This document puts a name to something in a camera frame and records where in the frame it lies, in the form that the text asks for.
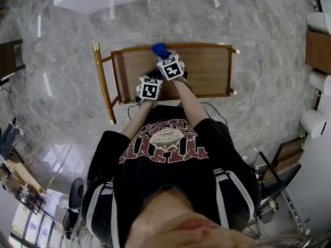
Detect dark brown wooden stepped shelf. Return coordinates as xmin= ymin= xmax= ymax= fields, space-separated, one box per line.
xmin=262 ymin=137 xmax=306 ymax=189

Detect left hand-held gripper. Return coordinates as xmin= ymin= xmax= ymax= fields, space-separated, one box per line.
xmin=133 ymin=71 xmax=164 ymax=108

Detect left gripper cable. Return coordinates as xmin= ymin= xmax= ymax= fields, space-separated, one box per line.
xmin=127 ymin=97 xmax=146 ymax=121

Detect person's eyeglasses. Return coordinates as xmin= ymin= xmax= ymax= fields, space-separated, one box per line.
xmin=240 ymin=228 xmax=311 ymax=248

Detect closed cardboard box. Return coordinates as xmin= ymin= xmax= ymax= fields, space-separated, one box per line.
xmin=305 ymin=31 xmax=331 ymax=76

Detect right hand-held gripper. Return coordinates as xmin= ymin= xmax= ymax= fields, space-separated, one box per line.
xmin=154 ymin=49 xmax=189 ymax=82

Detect person's right forearm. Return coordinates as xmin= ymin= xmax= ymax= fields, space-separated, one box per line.
xmin=174 ymin=79 xmax=210 ymax=129

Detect dark wooden desk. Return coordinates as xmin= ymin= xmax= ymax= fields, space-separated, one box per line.
xmin=0 ymin=39 xmax=27 ymax=86

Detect person's black printed t-shirt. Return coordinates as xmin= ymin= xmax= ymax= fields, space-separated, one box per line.
xmin=81 ymin=106 xmax=262 ymax=245

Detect blue cloth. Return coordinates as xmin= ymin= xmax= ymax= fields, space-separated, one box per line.
xmin=151 ymin=42 xmax=173 ymax=61

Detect wooden serving cart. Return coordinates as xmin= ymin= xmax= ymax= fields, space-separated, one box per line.
xmin=93 ymin=42 xmax=241 ymax=125

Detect person's left forearm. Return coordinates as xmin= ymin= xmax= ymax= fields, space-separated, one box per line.
xmin=121 ymin=101 xmax=154 ymax=137

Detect office chair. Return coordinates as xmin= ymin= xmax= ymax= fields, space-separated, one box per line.
xmin=68 ymin=177 xmax=85 ymax=212

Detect black metal cart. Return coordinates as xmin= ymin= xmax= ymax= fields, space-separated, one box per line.
xmin=258 ymin=151 xmax=287 ymax=218

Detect white floor cable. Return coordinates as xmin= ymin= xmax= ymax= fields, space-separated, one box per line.
xmin=230 ymin=0 xmax=283 ymax=129

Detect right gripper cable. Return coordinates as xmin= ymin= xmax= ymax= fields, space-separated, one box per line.
xmin=200 ymin=101 xmax=229 ymax=128

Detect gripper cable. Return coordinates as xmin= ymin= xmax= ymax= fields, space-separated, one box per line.
xmin=127 ymin=97 xmax=146 ymax=121
xmin=200 ymin=101 xmax=229 ymax=128

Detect person's chin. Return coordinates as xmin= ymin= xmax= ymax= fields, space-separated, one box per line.
xmin=125 ymin=190 xmax=259 ymax=248

